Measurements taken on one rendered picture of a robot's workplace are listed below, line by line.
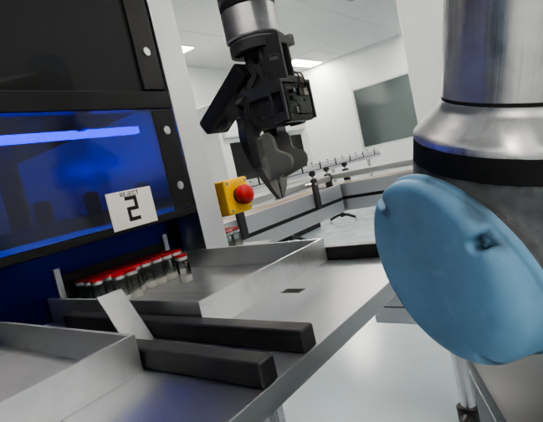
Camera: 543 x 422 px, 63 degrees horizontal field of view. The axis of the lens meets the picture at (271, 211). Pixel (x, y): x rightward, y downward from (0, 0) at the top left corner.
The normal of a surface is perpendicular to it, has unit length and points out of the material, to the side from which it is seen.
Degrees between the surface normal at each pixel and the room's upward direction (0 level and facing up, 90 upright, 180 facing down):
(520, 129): 56
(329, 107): 90
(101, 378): 90
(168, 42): 90
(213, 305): 90
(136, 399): 0
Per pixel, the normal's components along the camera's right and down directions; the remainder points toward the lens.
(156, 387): -0.22, -0.97
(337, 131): -0.59, 0.21
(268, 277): 0.78, -0.11
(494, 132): -0.57, -0.39
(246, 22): -0.14, 0.12
